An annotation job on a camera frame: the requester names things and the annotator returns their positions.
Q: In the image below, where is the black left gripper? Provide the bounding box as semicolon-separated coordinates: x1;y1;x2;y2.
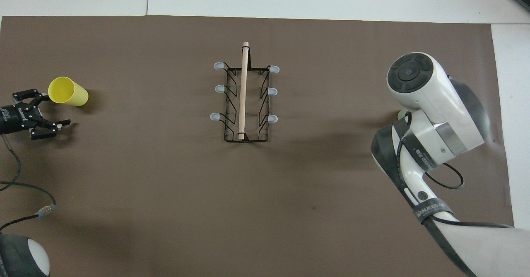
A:
0;89;71;141

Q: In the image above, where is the yellow plastic cup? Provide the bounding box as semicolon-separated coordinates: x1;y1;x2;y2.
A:
48;77;89;107

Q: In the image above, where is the brown table mat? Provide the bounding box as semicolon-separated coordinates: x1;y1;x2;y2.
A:
0;15;516;277

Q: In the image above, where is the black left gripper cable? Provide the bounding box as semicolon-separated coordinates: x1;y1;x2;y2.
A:
0;134;57;232

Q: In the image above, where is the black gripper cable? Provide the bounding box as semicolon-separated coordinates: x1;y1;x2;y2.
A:
0;134;57;232
395;111;465;190

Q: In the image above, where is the black wire cup rack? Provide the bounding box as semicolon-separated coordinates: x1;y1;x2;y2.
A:
210;41;281;143

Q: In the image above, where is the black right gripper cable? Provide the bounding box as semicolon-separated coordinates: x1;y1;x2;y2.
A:
395;111;465;190

